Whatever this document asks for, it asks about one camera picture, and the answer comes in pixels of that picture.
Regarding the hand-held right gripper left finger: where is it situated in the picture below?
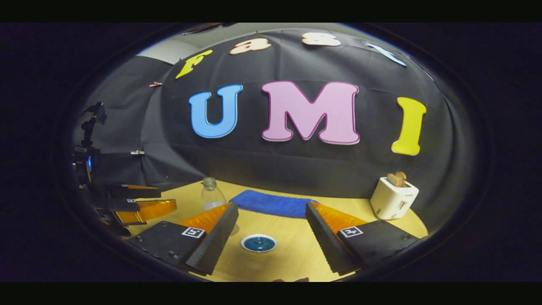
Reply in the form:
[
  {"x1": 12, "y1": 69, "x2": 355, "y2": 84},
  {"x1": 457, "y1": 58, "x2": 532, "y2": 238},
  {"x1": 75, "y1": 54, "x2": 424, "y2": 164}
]
[{"x1": 126, "y1": 202, "x2": 240, "y2": 277}]

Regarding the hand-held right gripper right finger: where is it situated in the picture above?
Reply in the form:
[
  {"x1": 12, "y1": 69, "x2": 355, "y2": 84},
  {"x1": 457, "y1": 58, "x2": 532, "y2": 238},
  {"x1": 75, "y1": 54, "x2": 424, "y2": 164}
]
[{"x1": 304, "y1": 201, "x2": 420, "y2": 277}]

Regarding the blue teacup lid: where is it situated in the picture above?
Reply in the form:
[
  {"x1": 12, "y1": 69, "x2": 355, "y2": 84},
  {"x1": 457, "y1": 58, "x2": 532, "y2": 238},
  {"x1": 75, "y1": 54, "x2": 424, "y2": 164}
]
[{"x1": 245, "y1": 236, "x2": 274, "y2": 251}]

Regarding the clear plastic water bottle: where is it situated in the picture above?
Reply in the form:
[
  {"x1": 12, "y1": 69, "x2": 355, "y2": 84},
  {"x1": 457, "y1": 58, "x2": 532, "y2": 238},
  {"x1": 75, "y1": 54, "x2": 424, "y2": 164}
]
[{"x1": 201, "y1": 177, "x2": 227, "y2": 211}]

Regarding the blue towel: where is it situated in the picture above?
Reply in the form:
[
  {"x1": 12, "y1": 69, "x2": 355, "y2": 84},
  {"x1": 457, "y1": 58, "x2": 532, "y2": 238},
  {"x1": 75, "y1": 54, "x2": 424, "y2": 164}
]
[{"x1": 229, "y1": 189, "x2": 319, "y2": 219}]

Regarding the white toaster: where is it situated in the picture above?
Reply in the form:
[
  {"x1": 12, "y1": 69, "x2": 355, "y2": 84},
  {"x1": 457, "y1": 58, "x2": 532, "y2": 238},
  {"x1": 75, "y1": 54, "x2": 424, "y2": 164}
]
[{"x1": 370, "y1": 176, "x2": 420, "y2": 220}]

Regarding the black backdrop cloth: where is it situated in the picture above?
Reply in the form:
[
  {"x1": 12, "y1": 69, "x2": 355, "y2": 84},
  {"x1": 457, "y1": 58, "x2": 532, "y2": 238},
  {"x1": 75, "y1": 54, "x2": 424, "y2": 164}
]
[{"x1": 72, "y1": 28, "x2": 473, "y2": 233}]

